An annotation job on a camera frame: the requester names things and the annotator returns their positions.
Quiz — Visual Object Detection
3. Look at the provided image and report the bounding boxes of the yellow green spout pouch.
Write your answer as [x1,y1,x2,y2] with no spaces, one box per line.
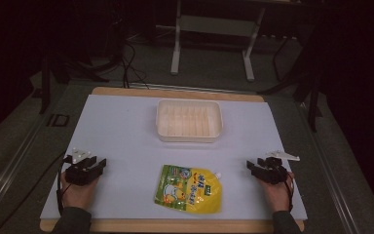
[153,164,224,215]

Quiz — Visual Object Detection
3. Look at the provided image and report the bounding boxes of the white metal stand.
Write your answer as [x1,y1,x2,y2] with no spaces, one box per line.
[169,0,267,83]

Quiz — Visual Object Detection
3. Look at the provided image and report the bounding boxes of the white table mat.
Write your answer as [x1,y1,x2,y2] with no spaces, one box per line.
[39,94,308,221]

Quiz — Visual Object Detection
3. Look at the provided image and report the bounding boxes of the person's left hand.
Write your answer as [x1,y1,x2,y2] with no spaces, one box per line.
[60,171,100,213]

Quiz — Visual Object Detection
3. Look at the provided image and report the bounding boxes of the person's right hand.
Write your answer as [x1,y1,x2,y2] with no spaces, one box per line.
[258,171,296,214]

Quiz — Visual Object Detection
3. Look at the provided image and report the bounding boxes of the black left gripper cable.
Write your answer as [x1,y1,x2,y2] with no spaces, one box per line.
[56,155,73,216]

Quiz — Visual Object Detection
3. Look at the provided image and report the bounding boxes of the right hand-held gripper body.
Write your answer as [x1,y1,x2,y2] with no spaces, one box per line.
[256,150,301,185]

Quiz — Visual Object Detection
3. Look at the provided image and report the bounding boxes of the black floor cables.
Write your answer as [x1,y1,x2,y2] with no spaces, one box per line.
[87,19,150,91]

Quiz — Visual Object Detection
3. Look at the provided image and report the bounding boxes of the white plastic basket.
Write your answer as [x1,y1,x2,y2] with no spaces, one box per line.
[155,98,224,143]

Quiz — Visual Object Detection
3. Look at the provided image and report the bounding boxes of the metal floor rail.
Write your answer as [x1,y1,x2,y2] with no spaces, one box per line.
[296,101,361,234]
[0,106,57,222]

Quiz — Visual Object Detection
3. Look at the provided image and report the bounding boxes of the black floor socket box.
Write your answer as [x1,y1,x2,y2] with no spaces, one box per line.
[46,113,70,128]

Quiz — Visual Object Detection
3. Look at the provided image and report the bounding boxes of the black metal stand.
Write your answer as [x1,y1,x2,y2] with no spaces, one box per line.
[291,64,324,133]

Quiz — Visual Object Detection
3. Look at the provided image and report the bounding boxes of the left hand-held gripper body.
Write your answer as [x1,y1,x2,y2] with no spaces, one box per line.
[62,147,104,187]

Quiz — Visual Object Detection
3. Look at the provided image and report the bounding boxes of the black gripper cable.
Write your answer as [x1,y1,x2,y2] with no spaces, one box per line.
[56,155,73,216]
[283,174,296,213]

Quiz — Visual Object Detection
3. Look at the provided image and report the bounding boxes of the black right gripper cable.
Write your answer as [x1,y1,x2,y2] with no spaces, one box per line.
[283,174,296,213]

